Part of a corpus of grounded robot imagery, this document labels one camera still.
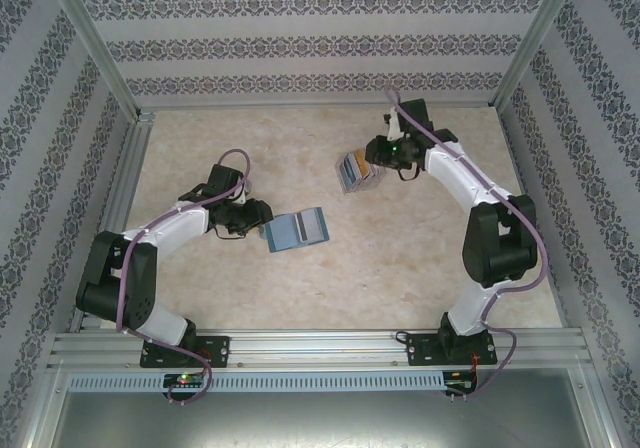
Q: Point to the aluminium table side rail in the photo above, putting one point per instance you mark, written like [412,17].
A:
[107,228]

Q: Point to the blue striped credit card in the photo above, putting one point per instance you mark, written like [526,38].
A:
[350,174]

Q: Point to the aluminium frame leg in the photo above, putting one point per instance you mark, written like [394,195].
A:
[600,408]
[45,408]

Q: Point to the clear acrylic card stand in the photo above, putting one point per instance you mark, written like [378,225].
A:
[372,183]

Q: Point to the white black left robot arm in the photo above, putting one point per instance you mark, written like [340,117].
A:
[175,228]

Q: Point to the aluminium corner post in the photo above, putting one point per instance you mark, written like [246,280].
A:
[95,43]
[537,43]

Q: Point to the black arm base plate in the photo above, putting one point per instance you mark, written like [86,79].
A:
[422,350]
[220,350]

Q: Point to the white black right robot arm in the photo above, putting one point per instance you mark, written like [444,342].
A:
[457,183]

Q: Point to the wide aluminium mounting rail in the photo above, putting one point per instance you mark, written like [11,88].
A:
[320,348]

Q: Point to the teal leather card holder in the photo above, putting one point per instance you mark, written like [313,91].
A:
[282,233]

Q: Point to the small circuit board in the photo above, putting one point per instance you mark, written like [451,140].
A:
[185,380]
[461,382]

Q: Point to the grey metal panel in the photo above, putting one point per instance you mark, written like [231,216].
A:
[320,420]

